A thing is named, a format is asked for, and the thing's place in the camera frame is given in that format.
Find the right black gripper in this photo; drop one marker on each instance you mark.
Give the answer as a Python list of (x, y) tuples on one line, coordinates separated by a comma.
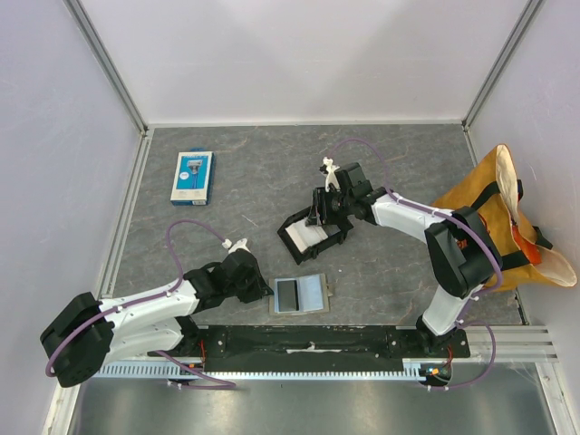
[(327, 217)]

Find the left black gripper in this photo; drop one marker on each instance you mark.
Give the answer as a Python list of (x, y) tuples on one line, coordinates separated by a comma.
[(259, 290)]

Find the grey card holder wallet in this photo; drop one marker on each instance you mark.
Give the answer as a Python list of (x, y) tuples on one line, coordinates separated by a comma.
[(314, 294)]

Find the dark grey credit card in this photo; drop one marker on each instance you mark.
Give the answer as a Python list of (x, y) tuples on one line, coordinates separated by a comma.
[(287, 296)]

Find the black plastic card box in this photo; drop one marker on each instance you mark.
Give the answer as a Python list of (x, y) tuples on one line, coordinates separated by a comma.
[(337, 233)]

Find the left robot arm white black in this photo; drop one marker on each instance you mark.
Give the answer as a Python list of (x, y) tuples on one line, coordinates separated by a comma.
[(90, 333)]

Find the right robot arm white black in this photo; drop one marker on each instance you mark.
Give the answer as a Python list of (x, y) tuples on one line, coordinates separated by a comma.
[(462, 254)]

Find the white card stack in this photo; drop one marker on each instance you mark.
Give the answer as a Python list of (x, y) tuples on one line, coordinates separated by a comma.
[(304, 236)]

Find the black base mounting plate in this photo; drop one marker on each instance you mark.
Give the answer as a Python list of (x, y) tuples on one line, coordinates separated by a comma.
[(315, 348)]

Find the blue razor package box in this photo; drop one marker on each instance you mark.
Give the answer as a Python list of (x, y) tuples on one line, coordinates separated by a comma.
[(193, 178)]

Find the yellow tote bag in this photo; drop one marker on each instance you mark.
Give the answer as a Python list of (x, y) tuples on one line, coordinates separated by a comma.
[(494, 190)]

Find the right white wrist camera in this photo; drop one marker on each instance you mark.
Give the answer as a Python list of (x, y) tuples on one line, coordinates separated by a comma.
[(329, 169)]

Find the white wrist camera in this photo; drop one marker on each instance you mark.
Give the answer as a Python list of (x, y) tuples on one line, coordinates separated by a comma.
[(329, 169), (231, 247)]

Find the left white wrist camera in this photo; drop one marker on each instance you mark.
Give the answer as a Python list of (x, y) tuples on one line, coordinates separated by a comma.
[(231, 247)]

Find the grey slotted cable duct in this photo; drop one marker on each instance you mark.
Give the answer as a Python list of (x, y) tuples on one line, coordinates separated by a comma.
[(166, 370)]

